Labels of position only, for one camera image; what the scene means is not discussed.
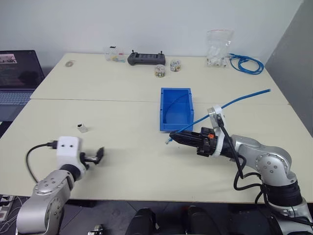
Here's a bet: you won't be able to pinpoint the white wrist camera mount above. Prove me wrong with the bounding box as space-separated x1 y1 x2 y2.
207 105 230 158
56 136 83 176

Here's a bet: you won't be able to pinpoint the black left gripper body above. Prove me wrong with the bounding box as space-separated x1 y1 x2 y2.
80 152 98 170

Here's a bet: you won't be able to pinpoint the open laptop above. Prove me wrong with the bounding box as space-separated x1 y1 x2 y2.
0 49 45 122

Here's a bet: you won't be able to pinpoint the grey handheld remote controller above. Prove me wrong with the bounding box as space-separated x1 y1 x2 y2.
127 50 166 67

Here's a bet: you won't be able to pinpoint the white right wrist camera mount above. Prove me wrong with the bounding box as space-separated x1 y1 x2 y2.
207 105 230 158

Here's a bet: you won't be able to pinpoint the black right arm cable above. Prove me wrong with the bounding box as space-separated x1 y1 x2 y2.
216 115 271 191

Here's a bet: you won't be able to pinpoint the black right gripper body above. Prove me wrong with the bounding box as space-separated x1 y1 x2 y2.
195 127 218 158

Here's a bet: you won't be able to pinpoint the blue ethernet cable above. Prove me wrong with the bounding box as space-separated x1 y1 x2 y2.
164 89 272 145
228 52 265 74

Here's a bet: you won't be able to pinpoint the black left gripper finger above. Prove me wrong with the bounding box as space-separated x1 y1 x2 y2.
94 146 106 165

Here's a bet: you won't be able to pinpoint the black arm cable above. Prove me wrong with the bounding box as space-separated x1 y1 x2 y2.
216 115 271 191
26 140 59 183

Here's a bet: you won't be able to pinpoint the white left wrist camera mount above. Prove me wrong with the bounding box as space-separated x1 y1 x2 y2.
56 136 83 176

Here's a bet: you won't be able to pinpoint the small clear jar colourful bits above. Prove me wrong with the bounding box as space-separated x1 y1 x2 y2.
154 64 166 78
169 59 182 72

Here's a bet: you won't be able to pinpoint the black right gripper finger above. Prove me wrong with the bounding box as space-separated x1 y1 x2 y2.
169 130 202 142
171 137 201 150

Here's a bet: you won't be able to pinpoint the blue plastic bin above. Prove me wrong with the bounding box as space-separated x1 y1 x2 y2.
158 87 196 134

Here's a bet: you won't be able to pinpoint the dark rounded shape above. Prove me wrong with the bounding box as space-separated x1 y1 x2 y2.
125 207 157 235
186 205 230 235

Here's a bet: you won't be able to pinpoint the white power strip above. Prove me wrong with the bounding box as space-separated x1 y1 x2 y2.
0 194 16 222

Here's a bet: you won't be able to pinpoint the coiled blue ethernet cable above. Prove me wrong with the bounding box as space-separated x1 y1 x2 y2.
228 52 265 74

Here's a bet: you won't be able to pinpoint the clear bag of white couplers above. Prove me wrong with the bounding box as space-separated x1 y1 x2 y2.
206 29 235 68

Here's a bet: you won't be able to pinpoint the white coupler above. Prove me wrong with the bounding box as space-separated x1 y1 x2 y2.
75 123 89 134

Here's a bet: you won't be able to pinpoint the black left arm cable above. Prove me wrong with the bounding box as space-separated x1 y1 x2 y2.
26 140 59 183

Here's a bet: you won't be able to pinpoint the clear plastic parts box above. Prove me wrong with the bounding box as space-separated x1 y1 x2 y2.
105 45 126 63

